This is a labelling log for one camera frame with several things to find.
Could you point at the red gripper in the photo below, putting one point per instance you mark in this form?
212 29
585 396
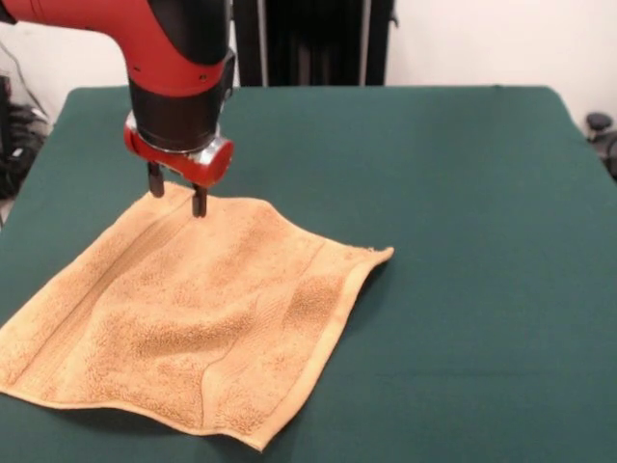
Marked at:
193 166

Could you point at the tan terry towel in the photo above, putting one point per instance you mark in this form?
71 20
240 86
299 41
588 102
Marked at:
193 313

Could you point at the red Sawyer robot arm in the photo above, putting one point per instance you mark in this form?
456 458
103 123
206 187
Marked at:
164 62

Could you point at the black box device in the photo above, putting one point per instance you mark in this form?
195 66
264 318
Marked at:
4 111

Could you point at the black upright stand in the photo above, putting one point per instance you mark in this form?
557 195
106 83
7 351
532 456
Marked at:
313 43

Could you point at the dark green table cloth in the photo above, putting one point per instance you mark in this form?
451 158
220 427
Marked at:
458 289

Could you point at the black round floor object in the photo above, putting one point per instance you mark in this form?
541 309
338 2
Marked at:
602 140

